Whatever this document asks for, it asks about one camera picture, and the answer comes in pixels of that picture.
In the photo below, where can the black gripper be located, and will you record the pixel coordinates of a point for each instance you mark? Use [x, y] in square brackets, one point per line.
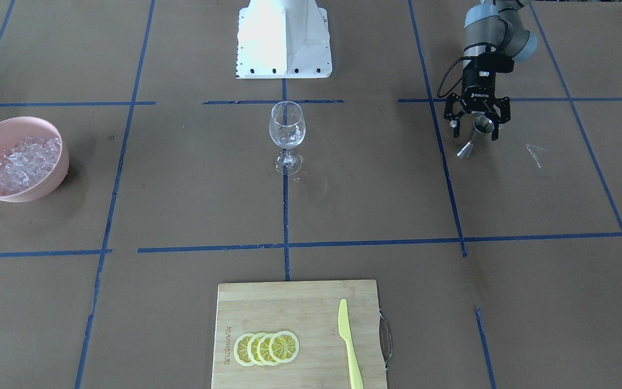
[477, 92]

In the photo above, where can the steel cocktail jigger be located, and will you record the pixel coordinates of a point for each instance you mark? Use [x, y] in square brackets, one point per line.
[482, 128]

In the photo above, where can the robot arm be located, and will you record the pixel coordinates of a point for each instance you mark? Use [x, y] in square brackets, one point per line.
[495, 39]

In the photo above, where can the clear wine glass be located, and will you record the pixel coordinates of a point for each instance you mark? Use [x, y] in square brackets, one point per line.
[287, 130]

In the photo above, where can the clear ice cube pile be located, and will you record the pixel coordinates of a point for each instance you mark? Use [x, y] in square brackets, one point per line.
[28, 163]

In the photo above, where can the bamboo cutting board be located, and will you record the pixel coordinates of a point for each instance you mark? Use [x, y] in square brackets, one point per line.
[309, 309]

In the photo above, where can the yellow plastic knife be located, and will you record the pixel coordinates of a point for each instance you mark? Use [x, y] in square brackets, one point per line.
[345, 333]

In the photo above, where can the pink plastic bowl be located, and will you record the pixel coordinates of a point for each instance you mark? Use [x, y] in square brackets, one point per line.
[11, 132]

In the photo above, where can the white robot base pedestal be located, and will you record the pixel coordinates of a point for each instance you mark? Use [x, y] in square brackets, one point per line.
[283, 40]

